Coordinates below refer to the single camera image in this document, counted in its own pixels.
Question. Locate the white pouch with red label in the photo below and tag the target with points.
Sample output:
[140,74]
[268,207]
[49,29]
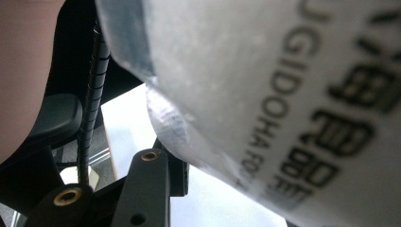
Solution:
[252,94]

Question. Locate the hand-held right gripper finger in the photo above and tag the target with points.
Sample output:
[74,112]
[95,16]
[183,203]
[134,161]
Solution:
[176,176]

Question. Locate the metal floor rail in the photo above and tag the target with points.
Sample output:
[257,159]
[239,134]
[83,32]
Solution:
[97,156]

